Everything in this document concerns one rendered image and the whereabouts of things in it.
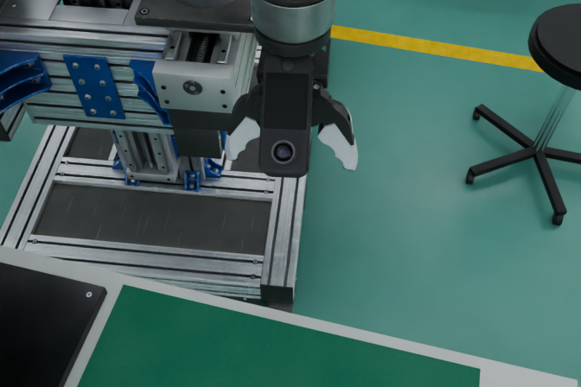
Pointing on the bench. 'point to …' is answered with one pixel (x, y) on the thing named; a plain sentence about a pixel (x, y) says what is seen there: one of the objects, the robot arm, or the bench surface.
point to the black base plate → (42, 325)
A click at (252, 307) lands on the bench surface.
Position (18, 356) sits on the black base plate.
